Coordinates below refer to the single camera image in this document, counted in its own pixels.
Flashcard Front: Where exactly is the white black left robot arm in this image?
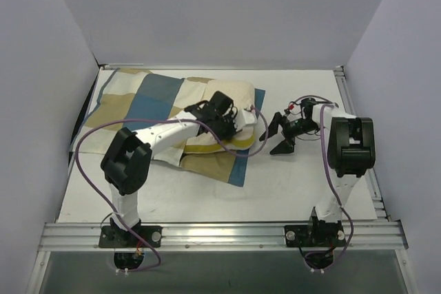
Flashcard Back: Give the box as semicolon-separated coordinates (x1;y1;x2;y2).
101;91;249;246

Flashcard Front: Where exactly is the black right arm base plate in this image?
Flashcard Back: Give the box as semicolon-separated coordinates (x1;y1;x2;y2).
284;221;346;248

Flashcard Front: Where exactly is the cream pillow with yellow edge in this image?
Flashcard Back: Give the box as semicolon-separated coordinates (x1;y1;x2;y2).
183;77;255;154

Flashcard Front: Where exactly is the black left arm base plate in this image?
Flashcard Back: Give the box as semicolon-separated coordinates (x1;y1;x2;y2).
98;224;163;249

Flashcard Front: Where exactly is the aluminium front frame rail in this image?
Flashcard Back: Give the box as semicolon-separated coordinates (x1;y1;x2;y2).
39;222;408;253

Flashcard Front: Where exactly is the aluminium frame rail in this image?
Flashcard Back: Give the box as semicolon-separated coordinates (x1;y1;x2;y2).
39;222;408;253
99;63;345;72

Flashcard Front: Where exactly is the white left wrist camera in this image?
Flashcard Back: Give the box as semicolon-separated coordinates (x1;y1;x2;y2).
235;109;258;129

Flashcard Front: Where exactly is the aluminium back frame rail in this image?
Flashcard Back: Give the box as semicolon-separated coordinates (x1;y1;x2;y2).
99;63;345;72

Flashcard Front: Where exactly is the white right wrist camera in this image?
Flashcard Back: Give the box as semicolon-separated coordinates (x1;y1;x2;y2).
288;98;317;119

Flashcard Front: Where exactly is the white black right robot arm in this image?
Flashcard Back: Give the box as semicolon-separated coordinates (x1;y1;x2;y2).
259;95;376;245

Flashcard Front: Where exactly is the blue tan white checked pillowcase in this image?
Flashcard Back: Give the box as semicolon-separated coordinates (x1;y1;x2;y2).
71;69;265;187

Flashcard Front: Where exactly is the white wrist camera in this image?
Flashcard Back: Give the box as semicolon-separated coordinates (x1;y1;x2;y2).
235;109;258;129
288;98;317;119

